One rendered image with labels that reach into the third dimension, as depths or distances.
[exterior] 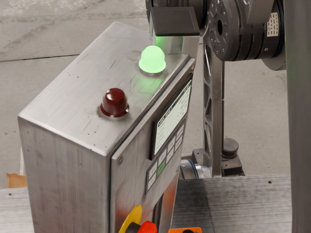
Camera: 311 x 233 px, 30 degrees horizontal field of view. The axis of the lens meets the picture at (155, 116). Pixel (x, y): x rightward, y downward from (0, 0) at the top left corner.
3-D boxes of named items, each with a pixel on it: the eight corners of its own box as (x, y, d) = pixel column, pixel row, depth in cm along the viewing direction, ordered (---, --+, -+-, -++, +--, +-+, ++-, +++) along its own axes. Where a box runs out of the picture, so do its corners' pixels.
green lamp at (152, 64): (133, 70, 56) (134, 52, 54) (146, 56, 58) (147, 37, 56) (157, 80, 55) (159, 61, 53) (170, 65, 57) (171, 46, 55)
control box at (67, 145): (32, 235, 64) (14, 114, 51) (112, 138, 75) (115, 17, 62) (111, 277, 61) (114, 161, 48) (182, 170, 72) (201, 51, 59)
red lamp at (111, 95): (94, 114, 51) (94, 95, 50) (109, 97, 53) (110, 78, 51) (119, 125, 51) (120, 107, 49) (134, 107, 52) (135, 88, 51)
